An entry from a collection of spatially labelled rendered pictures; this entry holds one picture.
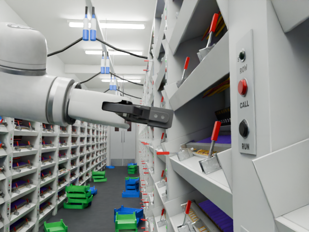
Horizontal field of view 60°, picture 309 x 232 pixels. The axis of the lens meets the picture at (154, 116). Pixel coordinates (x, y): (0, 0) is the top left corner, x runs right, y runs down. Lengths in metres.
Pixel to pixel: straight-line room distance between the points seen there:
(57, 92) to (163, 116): 0.18
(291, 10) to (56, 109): 0.35
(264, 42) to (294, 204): 0.14
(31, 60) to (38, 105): 0.07
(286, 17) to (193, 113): 0.71
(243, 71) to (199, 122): 0.66
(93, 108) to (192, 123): 0.56
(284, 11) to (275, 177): 0.14
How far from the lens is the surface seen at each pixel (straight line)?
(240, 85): 0.29
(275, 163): 0.25
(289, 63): 0.27
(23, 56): 0.47
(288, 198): 0.26
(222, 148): 0.57
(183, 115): 0.94
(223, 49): 0.39
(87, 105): 0.43
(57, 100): 0.45
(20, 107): 0.48
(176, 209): 0.96
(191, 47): 0.99
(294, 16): 0.26
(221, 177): 0.43
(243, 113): 0.29
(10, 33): 0.47
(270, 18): 0.27
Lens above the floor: 1.02
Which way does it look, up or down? 5 degrees up
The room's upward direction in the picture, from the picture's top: straight up
